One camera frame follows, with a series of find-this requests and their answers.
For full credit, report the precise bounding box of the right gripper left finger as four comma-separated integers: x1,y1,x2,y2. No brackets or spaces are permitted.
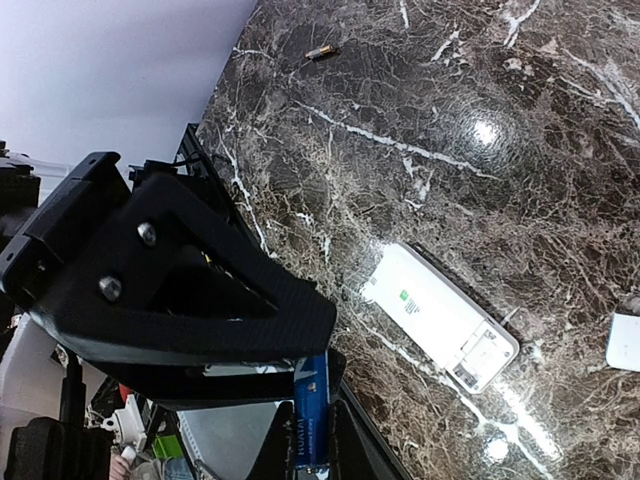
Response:
1,152,336,366

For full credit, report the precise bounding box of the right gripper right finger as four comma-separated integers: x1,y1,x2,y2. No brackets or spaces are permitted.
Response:
252,349,410,479

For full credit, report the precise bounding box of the blue battery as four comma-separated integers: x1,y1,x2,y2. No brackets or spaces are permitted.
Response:
293,351,330,471

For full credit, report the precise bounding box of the white remote control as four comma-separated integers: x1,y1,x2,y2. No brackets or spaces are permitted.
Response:
361,243,520,394

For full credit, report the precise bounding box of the white battery cover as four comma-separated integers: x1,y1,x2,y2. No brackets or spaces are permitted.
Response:
605,313,640,372

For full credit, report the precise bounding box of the gold battery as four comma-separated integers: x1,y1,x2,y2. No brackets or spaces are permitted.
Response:
305,44,340,62

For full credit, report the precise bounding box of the black front rail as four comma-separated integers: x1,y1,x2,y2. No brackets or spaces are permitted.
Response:
174,122,416,480

